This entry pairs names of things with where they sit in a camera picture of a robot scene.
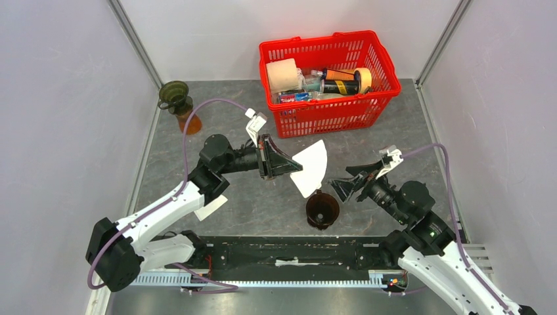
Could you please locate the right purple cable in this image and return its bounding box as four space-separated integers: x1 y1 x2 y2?
400 143 519 315

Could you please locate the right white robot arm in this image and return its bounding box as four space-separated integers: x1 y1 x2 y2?
329 157 535 314

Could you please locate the beige paper roll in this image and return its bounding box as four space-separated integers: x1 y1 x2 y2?
266 58 301 93

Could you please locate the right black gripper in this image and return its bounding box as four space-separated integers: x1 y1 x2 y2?
326 158 409 223

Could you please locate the white cable duct strip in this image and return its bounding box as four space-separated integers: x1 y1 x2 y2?
131 270 402 289

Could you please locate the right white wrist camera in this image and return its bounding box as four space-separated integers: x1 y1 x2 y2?
375 145 403 179

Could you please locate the white paper coffee filter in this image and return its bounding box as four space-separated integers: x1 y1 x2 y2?
290 140 328 198

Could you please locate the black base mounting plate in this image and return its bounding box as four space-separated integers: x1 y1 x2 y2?
148 235 441 282

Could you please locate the purple cable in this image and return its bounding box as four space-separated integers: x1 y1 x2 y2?
400 143 519 315
87 98 240 295

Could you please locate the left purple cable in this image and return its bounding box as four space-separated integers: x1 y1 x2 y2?
87 98 240 295

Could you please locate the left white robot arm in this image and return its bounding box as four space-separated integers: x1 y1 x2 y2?
85 134 304 292

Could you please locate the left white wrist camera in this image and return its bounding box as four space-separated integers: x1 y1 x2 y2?
245 108 267 146

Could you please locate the green transparent dripper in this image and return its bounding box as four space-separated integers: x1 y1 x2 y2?
157 81 193 116

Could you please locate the yellow masking tape roll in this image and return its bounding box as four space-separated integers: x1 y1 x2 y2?
354 68 372 94

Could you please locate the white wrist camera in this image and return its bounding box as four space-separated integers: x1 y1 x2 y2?
245 108 267 146
375 145 403 179

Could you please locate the clear plastic bottle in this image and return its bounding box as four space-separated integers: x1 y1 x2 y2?
301 72 323 92

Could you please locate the brown transparent dripper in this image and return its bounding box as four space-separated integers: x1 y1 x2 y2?
305 190 340 230

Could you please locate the red plastic basket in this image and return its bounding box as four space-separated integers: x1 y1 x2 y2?
259 30 401 138

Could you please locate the black orange cylinder can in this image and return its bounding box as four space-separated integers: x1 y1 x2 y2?
322 68 359 95

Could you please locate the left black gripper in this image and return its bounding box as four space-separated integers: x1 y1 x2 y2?
219 135 303 180

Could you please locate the orange glass flask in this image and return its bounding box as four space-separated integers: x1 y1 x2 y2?
176 110 202 135

